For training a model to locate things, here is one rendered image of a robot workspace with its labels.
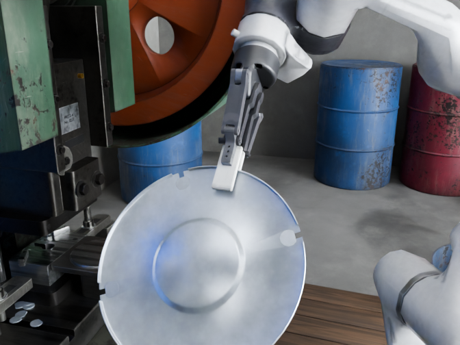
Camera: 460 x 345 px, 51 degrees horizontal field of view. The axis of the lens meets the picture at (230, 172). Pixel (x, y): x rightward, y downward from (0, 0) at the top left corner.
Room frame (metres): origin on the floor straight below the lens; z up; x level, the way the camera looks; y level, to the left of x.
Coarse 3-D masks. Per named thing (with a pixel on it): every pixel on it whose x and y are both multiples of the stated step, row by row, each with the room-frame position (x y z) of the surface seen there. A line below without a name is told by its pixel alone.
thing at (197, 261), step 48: (144, 192) 0.67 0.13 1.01; (192, 192) 0.65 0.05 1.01; (240, 192) 0.63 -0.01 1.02; (144, 240) 0.62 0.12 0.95; (192, 240) 0.59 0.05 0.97; (240, 240) 0.58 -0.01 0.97; (144, 288) 0.57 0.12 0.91; (192, 288) 0.55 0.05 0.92; (240, 288) 0.54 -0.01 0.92; (288, 288) 0.53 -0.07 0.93; (144, 336) 0.52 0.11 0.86; (192, 336) 0.51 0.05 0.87; (240, 336) 0.50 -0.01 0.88
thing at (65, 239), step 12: (48, 240) 0.96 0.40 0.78; (60, 240) 0.96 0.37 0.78; (72, 240) 0.96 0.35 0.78; (36, 252) 0.90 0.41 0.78; (48, 252) 0.90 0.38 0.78; (60, 252) 0.90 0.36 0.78; (12, 264) 0.87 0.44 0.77; (36, 264) 0.85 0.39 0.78; (48, 264) 0.85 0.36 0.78; (12, 276) 0.87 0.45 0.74; (24, 276) 0.86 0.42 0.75; (36, 276) 0.85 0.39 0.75; (48, 276) 0.84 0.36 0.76; (60, 276) 0.88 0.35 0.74
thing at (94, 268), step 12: (84, 240) 0.96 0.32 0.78; (96, 240) 0.95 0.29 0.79; (72, 252) 0.89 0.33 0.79; (84, 252) 0.89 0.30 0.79; (96, 252) 0.89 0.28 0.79; (60, 264) 0.85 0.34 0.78; (72, 264) 0.85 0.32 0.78; (84, 264) 0.84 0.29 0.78; (96, 264) 0.84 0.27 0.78; (84, 276) 0.85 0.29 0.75; (96, 276) 0.82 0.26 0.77; (84, 288) 0.85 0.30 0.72; (96, 288) 0.84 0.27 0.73
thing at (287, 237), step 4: (284, 232) 0.58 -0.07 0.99; (288, 232) 0.58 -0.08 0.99; (292, 232) 0.58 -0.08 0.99; (284, 236) 0.57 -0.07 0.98; (288, 236) 0.57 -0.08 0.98; (292, 236) 0.57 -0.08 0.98; (284, 240) 0.57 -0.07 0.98; (288, 240) 0.57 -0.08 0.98; (292, 240) 0.57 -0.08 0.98; (284, 244) 0.57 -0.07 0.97; (288, 244) 0.56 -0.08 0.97; (292, 244) 0.56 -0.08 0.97
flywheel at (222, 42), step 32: (160, 0) 1.25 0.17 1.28; (192, 0) 1.23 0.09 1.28; (224, 0) 1.17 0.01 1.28; (192, 32) 1.23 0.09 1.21; (224, 32) 1.17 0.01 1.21; (160, 64) 1.25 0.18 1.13; (192, 64) 1.21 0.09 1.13; (224, 64) 1.17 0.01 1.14; (160, 96) 1.21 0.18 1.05; (192, 96) 1.19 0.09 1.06
